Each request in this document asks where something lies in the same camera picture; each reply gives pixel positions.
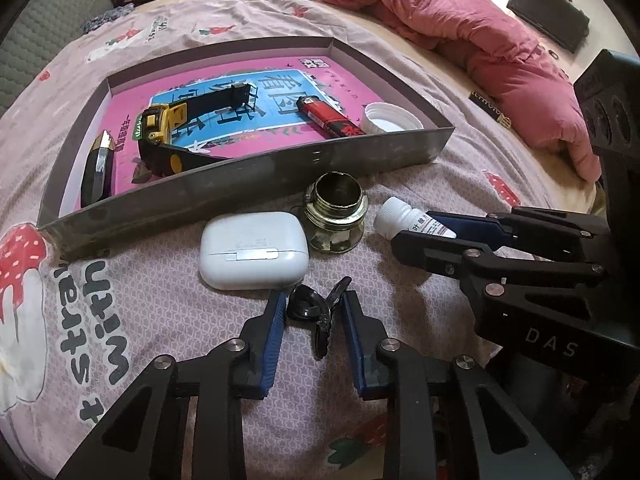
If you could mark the brass metal fitting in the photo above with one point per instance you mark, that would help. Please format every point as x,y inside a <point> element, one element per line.
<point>333,212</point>

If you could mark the white earbuds case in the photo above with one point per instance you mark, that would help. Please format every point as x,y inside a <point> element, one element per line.
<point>258,250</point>

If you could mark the crumpled pink duvet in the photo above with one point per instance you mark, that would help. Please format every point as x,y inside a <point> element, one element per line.
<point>505,59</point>

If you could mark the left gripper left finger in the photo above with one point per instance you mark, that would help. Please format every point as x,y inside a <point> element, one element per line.
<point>142,435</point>

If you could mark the pink and blue book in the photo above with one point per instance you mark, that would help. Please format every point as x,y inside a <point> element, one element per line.
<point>271,121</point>

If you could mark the blue patterned cloth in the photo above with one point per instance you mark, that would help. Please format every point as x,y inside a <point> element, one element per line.
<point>108,16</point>

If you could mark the shallow grey cardboard box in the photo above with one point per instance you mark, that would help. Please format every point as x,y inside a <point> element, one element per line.
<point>162,203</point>

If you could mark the grey quilted headboard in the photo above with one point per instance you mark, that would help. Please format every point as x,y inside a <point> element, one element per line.
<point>40,31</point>

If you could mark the white medicine bottle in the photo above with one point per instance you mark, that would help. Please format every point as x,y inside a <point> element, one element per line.
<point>395,216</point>

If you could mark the pink strawberry bear blanket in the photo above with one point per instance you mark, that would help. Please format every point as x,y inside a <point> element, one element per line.
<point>74,336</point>

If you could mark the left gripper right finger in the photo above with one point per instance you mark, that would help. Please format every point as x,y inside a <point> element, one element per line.
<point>441,415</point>

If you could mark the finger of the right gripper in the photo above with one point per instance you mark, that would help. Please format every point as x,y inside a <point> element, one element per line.
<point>435,254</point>
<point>492,230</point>

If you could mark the red lighter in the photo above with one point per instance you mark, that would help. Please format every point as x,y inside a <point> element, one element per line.
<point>327,118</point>

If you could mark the black television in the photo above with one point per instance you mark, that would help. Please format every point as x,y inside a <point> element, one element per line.
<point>559,20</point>

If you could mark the small black clip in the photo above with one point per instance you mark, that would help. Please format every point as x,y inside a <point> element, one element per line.
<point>306,306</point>

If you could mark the white plastic bottle cap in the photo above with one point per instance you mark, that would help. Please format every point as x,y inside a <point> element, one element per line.
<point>381,117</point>

